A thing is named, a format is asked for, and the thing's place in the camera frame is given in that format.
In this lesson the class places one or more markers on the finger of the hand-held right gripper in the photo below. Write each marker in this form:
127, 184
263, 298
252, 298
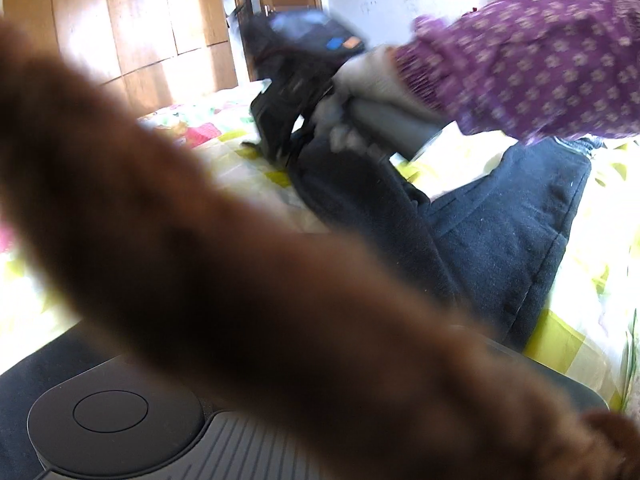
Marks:
276, 125

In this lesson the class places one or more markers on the black pants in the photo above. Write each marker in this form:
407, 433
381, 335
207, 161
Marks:
480, 230

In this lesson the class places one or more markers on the person's right hand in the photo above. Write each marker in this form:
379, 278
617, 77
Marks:
367, 80

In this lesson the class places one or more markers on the brown fuzzy cloth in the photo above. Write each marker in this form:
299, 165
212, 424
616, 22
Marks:
210, 280

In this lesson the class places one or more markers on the wooden wardrobe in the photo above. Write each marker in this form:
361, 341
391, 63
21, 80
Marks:
125, 20

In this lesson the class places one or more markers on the printed checked quilt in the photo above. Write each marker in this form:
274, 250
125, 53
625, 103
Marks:
595, 280

